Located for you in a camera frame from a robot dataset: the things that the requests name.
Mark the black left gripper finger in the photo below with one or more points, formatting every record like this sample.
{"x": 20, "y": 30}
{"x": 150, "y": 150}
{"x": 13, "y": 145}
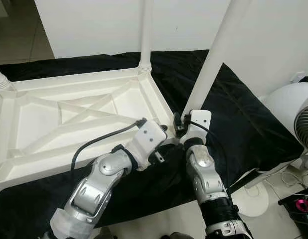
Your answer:
{"x": 164, "y": 127}

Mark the white plastic table leg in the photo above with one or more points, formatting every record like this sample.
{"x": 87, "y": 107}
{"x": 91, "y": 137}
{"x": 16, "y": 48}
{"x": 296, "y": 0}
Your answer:
{"x": 0, "y": 79}
{"x": 219, "y": 45}
{"x": 145, "y": 30}

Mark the white plastic table top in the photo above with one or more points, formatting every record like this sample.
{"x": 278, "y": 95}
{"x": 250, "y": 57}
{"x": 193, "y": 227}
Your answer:
{"x": 44, "y": 119}

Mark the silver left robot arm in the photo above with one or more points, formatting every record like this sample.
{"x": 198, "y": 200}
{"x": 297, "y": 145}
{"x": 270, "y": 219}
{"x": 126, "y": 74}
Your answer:
{"x": 94, "y": 189}

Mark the black fabric table cover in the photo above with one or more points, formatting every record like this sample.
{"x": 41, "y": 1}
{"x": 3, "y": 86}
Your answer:
{"x": 253, "y": 129}

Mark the grey robot right foot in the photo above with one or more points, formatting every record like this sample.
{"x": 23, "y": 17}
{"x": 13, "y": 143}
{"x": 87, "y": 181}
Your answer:
{"x": 176, "y": 236}

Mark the grey robot foot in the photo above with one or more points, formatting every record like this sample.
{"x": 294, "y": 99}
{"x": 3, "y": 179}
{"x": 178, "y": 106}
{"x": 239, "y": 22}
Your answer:
{"x": 176, "y": 236}
{"x": 104, "y": 233}

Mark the black metal table leg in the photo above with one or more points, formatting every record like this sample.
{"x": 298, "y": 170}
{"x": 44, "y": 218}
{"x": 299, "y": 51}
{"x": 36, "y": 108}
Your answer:
{"x": 243, "y": 182}

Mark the grey robot left foot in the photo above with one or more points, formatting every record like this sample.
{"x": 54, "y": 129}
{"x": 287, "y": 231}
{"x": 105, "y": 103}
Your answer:
{"x": 104, "y": 233}

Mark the white round fan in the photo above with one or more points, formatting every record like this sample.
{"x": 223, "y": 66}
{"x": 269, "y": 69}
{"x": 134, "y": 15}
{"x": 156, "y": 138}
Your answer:
{"x": 286, "y": 104}

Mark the black flat bar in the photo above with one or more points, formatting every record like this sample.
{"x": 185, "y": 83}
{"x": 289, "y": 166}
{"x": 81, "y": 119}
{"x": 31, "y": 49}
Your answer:
{"x": 288, "y": 199}

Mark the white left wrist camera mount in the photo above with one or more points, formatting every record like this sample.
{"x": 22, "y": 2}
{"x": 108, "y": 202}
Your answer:
{"x": 149, "y": 137}

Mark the white wall socket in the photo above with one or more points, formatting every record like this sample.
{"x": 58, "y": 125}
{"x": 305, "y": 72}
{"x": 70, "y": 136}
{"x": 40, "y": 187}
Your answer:
{"x": 301, "y": 77}

